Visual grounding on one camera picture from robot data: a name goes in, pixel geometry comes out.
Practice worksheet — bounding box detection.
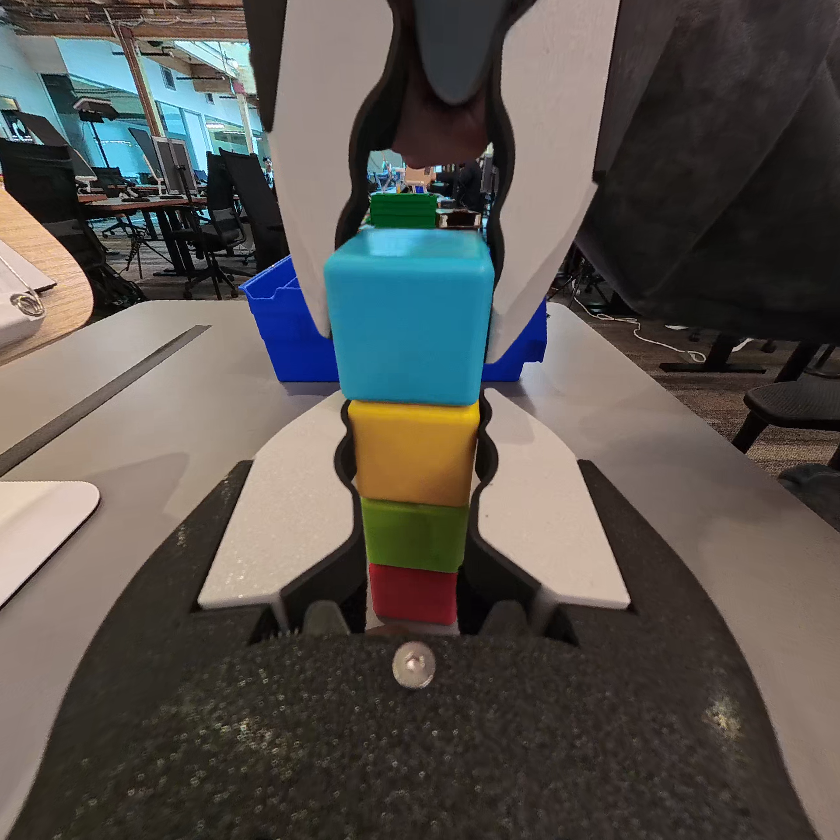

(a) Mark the white floor cable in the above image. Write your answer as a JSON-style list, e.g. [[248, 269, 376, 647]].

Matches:
[[591, 311, 708, 363]]

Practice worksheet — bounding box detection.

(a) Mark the black office chair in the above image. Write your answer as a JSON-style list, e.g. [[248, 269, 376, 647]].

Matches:
[[220, 147, 290, 277], [731, 377, 840, 473], [184, 151, 249, 299]]

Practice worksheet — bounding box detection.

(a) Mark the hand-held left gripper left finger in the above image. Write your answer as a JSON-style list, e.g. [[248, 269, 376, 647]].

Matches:
[[199, 395, 367, 611]]

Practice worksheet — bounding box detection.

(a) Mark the blue plastic bin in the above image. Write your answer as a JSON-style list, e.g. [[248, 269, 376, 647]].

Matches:
[[239, 255, 547, 383]]

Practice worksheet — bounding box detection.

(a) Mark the grey desk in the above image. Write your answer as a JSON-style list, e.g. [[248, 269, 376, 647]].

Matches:
[[0, 301, 840, 840]]

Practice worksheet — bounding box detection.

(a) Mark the printed instruction sheet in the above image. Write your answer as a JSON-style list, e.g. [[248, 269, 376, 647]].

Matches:
[[0, 239, 56, 298]]

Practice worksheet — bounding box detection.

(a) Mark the stack of green bins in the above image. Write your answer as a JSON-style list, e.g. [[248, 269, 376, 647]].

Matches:
[[369, 192, 439, 229]]

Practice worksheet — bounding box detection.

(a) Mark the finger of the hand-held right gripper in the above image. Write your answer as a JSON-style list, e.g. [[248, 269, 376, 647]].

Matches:
[[486, 0, 621, 365], [266, 0, 395, 340]]

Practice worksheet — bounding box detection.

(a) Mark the red cube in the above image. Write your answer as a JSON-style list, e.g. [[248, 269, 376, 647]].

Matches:
[[367, 563, 458, 624]]

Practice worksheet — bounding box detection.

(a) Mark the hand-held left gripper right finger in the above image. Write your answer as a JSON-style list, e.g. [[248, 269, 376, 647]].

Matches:
[[461, 387, 631, 611]]

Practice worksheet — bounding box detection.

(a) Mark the person's right hand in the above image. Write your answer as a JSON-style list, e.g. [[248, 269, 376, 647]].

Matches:
[[392, 62, 492, 166]]

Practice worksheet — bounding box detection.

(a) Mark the yellow cube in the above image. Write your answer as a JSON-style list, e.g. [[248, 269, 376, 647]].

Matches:
[[348, 400, 480, 508]]

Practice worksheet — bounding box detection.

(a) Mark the green cube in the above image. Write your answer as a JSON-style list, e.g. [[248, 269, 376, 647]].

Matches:
[[361, 497, 470, 572]]

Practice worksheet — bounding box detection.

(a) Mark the cyan cube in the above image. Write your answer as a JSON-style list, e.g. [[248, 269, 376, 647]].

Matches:
[[323, 228, 495, 406]]

